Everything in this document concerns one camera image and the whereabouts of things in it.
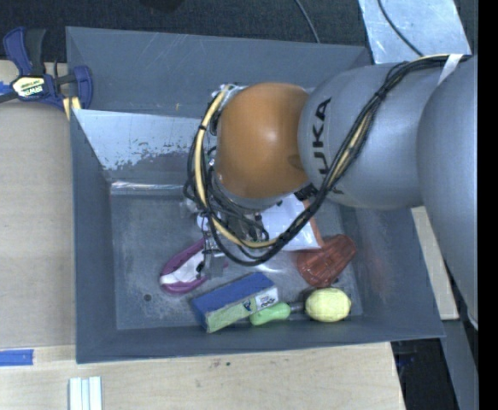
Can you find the pale wood board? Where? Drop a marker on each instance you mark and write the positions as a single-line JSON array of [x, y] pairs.
[[31, 229]]

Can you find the blue and yellow sponge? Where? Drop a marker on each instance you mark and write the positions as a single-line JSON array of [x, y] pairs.
[[231, 293]]

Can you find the yellow lemon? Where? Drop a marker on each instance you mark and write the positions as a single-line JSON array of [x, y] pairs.
[[328, 305]]

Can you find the purple and white sunglasses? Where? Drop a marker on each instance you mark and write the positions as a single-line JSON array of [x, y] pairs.
[[180, 273]]

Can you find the grey metal bin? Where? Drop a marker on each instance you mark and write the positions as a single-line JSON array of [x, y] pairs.
[[146, 246]]

